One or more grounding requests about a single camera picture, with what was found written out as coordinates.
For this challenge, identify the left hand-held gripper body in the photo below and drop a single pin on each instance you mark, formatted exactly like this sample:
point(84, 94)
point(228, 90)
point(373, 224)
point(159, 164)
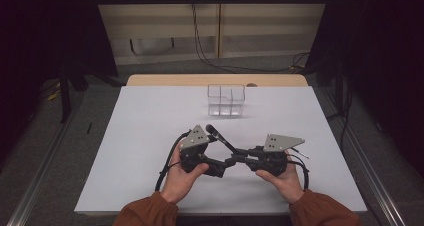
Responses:
point(196, 139)

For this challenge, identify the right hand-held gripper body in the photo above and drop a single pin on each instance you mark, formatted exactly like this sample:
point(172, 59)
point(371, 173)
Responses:
point(276, 142)

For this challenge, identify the black pen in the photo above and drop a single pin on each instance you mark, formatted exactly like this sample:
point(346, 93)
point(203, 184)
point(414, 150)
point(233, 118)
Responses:
point(221, 140)

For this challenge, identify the thin black makeup brush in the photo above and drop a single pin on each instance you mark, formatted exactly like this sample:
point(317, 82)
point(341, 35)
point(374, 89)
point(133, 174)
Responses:
point(301, 153)

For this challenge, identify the clear acrylic organizer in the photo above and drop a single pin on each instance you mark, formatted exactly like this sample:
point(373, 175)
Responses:
point(226, 101)

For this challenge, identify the person's right hand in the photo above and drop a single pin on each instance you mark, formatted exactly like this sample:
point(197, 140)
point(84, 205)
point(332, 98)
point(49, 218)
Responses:
point(286, 186)

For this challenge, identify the person's left hand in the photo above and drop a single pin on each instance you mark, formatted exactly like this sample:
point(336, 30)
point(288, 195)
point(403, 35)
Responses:
point(180, 186)

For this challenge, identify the wooden table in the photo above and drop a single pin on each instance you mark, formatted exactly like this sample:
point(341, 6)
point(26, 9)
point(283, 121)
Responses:
point(166, 80)

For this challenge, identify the small black floor object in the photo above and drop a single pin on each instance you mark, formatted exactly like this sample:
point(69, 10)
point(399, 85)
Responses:
point(89, 128)

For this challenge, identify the black curtain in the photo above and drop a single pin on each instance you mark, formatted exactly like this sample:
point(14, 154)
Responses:
point(383, 52)
point(50, 36)

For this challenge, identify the black metal stand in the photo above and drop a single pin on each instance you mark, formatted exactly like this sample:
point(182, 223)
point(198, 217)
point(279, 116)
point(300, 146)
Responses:
point(65, 92)

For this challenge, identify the small yellow object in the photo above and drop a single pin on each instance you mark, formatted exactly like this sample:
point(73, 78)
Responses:
point(54, 95)

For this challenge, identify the aluminium floor rail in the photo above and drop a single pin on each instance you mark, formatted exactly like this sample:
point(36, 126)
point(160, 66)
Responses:
point(370, 172)
point(40, 179)

